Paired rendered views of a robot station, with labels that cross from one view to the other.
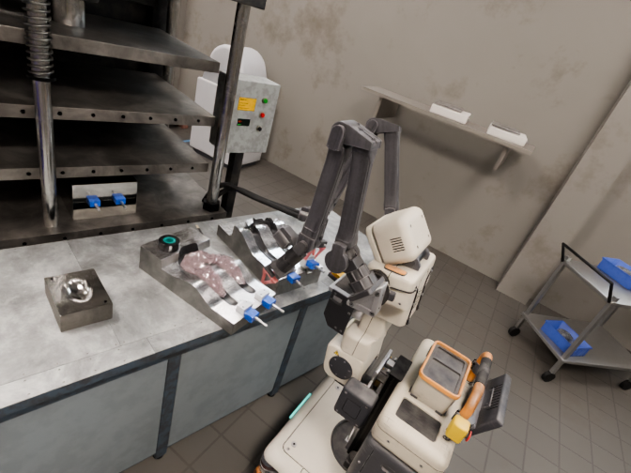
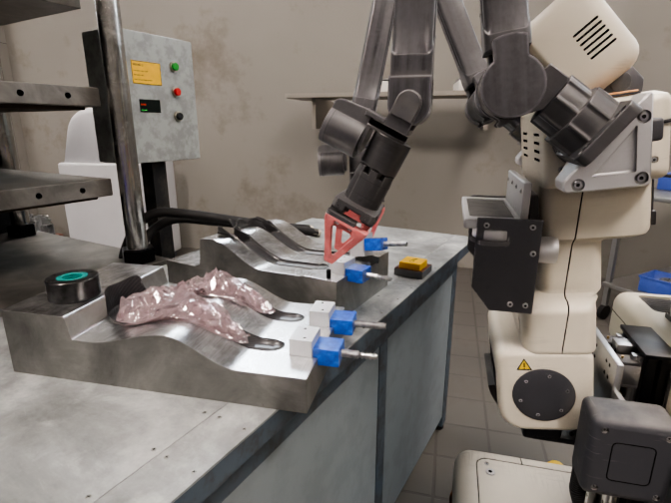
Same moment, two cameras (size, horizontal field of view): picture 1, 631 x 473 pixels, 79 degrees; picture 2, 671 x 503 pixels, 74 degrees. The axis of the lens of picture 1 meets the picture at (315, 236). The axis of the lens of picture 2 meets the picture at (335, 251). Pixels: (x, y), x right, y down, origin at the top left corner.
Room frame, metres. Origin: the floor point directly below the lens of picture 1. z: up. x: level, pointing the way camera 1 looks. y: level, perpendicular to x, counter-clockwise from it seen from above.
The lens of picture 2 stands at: (0.46, 0.23, 1.19)
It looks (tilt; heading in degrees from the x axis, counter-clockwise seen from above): 16 degrees down; 351
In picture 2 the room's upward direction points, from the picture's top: straight up
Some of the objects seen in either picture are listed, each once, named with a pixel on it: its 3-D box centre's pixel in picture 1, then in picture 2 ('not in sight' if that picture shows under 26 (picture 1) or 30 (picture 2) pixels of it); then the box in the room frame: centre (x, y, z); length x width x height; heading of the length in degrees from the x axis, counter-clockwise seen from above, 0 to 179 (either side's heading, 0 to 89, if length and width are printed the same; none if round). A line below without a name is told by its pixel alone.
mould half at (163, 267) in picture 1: (208, 275); (190, 322); (1.22, 0.36, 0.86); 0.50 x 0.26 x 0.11; 68
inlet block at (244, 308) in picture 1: (253, 316); (335, 351); (1.07, 0.13, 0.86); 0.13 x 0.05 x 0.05; 68
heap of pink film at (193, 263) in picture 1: (212, 267); (192, 298); (1.22, 0.35, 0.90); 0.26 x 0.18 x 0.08; 68
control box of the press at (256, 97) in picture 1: (228, 197); (163, 251); (2.16, 0.60, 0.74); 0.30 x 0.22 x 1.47; 141
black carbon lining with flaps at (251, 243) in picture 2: (270, 239); (278, 241); (1.53, 0.19, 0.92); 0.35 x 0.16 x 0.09; 51
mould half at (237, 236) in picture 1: (269, 246); (276, 257); (1.55, 0.20, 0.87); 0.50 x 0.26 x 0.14; 51
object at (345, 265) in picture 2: (295, 279); (361, 273); (1.33, 0.03, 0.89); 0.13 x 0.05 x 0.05; 51
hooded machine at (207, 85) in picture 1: (234, 106); (123, 188); (4.61, 1.42, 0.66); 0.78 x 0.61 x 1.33; 66
